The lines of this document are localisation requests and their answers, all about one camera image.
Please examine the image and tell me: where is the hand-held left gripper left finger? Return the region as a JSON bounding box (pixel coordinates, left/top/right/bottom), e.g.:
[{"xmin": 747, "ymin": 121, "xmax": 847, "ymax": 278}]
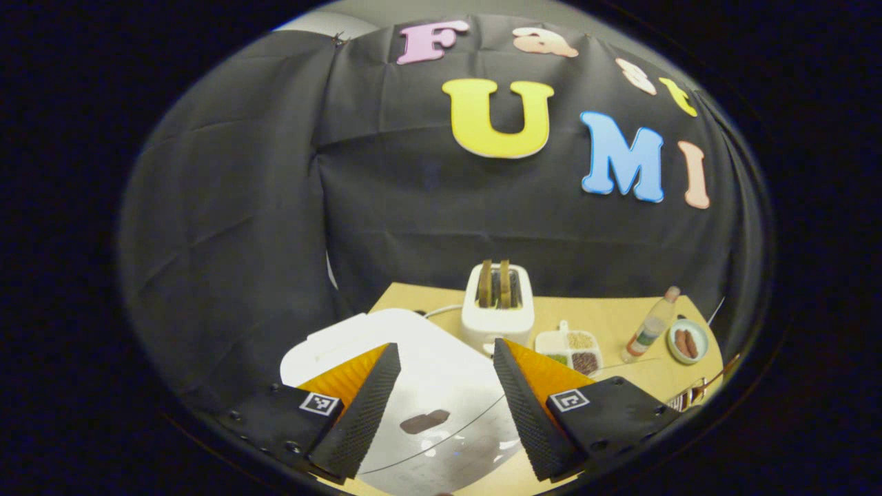
[{"xmin": 216, "ymin": 342, "xmax": 402, "ymax": 482}]

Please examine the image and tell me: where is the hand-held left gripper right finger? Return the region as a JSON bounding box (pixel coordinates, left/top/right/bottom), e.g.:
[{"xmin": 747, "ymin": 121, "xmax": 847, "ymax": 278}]
[{"xmin": 493, "ymin": 338, "xmax": 690, "ymax": 482}]

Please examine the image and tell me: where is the clear box of rice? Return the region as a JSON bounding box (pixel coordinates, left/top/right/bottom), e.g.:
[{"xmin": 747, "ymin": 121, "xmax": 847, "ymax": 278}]
[{"xmin": 357, "ymin": 356, "xmax": 659, "ymax": 494}]

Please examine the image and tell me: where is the white rice cooker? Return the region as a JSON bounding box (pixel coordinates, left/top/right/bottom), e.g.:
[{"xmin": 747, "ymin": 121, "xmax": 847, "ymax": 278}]
[{"xmin": 278, "ymin": 307, "xmax": 524, "ymax": 477}]

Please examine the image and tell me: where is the white divided grain dish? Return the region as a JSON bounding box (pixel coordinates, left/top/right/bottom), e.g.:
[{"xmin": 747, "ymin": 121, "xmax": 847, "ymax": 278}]
[{"xmin": 535, "ymin": 320, "xmax": 604, "ymax": 377}]

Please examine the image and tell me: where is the white toaster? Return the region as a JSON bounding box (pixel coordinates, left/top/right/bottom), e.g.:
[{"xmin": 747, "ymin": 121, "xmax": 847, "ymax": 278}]
[{"xmin": 460, "ymin": 262, "xmax": 537, "ymax": 356}]

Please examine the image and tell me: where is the clear plastic bottle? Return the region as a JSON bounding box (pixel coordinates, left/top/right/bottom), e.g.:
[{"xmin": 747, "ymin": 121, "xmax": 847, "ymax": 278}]
[{"xmin": 619, "ymin": 285, "xmax": 682, "ymax": 364}]

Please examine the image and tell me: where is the pale green plate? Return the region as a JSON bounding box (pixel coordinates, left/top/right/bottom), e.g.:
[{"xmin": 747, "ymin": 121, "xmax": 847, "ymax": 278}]
[{"xmin": 666, "ymin": 318, "xmax": 710, "ymax": 365}]

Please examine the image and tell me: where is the black backdrop cloth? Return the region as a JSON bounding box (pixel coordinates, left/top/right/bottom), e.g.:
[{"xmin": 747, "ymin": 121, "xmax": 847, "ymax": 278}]
[{"xmin": 117, "ymin": 14, "xmax": 767, "ymax": 414}]

